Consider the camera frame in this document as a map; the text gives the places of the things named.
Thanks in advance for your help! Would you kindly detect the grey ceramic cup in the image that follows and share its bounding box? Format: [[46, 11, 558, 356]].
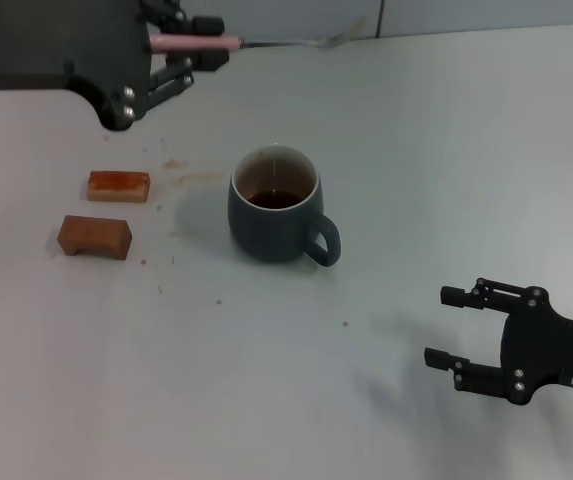
[[226, 143, 342, 268]]

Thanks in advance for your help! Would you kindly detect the pink handled metal spoon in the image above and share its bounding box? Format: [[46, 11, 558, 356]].
[[148, 17, 368, 54]]

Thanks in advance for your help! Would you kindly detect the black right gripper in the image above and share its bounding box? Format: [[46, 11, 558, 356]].
[[423, 277, 573, 406]]

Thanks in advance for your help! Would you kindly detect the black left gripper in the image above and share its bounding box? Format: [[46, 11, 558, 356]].
[[0, 0, 226, 134]]

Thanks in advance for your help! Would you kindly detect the light wooden block orange stained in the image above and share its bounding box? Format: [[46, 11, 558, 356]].
[[86, 170, 152, 204]]

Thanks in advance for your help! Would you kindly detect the brown notched wooden block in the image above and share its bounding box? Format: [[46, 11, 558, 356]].
[[56, 214, 133, 261]]

